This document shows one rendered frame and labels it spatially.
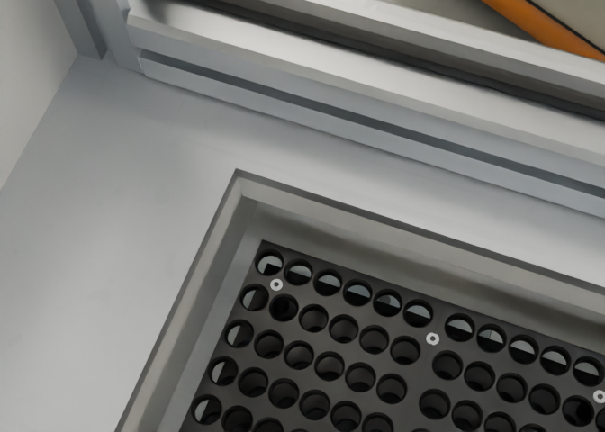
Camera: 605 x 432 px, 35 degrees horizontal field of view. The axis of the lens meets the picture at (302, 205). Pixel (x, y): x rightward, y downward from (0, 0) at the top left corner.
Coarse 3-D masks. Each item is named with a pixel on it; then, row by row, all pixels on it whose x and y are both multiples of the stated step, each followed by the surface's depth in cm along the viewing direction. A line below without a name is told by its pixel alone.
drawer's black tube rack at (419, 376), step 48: (336, 288) 46; (240, 336) 45; (288, 336) 42; (336, 336) 45; (384, 336) 42; (432, 336) 42; (480, 336) 45; (240, 384) 42; (288, 384) 44; (336, 384) 41; (384, 384) 44; (432, 384) 41; (480, 384) 44; (528, 384) 41
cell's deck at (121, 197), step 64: (64, 128) 42; (128, 128) 42; (192, 128) 42; (256, 128) 42; (0, 192) 41; (64, 192) 41; (128, 192) 41; (192, 192) 40; (256, 192) 42; (320, 192) 40; (384, 192) 40; (448, 192) 40; (512, 192) 40; (0, 256) 40; (64, 256) 39; (128, 256) 39; (192, 256) 39; (448, 256) 41; (512, 256) 38; (576, 256) 38; (0, 320) 38; (64, 320) 38; (128, 320) 38; (0, 384) 37; (64, 384) 37; (128, 384) 37
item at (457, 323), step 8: (296, 272) 49; (304, 272) 49; (320, 280) 49; (328, 280) 49; (336, 280) 49; (352, 288) 48; (360, 288) 48; (368, 296) 48; (384, 296) 48; (392, 296) 48; (392, 304) 48; (416, 312) 48; (424, 312) 48; (456, 320) 48; (464, 328) 47; (488, 336) 47
